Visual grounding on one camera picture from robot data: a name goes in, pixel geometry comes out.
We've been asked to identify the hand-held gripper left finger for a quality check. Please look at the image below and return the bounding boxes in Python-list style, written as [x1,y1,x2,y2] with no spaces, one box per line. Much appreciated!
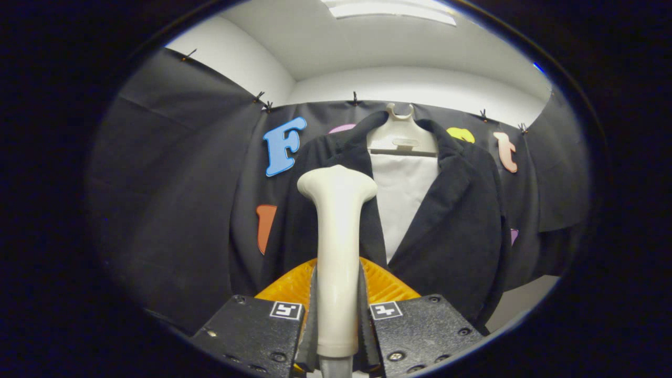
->
[190,258,319,377]

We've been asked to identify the black backdrop cloth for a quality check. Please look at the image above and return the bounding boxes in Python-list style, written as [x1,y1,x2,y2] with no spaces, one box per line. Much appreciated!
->
[87,47,591,337]

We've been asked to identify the grey cabinet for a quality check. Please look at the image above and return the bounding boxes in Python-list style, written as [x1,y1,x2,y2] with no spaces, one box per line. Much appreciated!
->
[486,275,561,334]

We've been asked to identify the cream plastic hanger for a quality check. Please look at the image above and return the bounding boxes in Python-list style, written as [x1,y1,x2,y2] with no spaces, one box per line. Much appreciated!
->
[366,103,439,157]

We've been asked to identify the row of small black clips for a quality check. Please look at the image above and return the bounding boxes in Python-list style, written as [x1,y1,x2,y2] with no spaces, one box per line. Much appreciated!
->
[183,48,528,133]

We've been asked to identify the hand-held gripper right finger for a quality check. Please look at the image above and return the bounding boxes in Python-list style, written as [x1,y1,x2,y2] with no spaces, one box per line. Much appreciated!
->
[360,257,486,377]

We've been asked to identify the black blazer jacket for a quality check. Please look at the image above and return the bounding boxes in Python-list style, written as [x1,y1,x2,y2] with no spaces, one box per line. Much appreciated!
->
[262,111,512,331]

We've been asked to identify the long ceiling light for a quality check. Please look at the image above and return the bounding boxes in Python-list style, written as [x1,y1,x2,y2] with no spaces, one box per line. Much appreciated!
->
[320,0,457,27]

